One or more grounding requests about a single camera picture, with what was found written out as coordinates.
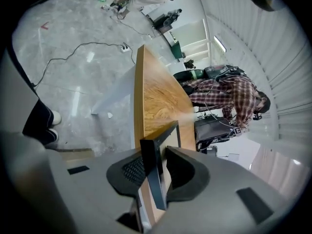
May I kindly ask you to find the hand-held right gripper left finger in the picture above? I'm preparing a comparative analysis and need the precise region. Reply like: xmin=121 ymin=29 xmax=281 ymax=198
xmin=0 ymin=130 xmax=147 ymax=234

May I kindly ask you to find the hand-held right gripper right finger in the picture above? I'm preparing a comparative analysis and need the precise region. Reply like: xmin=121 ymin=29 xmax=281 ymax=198
xmin=151 ymin=145 xmax=299 ymax=234

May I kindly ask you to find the black picture frame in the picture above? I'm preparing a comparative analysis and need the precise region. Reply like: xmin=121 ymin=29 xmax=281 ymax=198
xmin=139 ymin=120 xmax=182 ymax=211

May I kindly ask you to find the person's leg in black trousers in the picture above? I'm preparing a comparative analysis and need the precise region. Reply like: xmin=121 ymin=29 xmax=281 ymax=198
xmin=36 ymin=128 xmax=57 ymax=146
xmin=22 ymin=98 xmax=55 ymax=137

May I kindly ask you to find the black equipment case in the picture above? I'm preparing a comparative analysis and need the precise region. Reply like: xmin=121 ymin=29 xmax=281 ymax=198
xmin=194 ymin=117 xmax=233 ymax=144

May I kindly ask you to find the wooden table with white legs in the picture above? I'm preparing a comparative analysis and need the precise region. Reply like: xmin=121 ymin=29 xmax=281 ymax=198
xmin=91 ymin=44 xmax=198 ymax=229

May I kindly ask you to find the black office chair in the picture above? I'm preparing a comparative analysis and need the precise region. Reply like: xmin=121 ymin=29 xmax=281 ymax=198
xmin=173 ymin=69 xmax=204 ymax=82

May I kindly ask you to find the green bin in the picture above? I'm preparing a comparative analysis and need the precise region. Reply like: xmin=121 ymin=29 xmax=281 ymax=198
xmin=171 ymin=40 xmax=183 ymax=59

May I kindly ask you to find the ceiling light strip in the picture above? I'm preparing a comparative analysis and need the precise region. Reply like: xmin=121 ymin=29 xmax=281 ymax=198
xmin=214 ymin=35 xmax=227 ymax=51

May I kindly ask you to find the black power cable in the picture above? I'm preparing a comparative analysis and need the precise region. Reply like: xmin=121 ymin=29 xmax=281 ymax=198
xmin=33 ymin=41 xmax=125 ymax=88

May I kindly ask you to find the black camera equipment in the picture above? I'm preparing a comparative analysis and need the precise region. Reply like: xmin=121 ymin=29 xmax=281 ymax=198
xmin=152 ymin=8 xmax=183 ymax=31

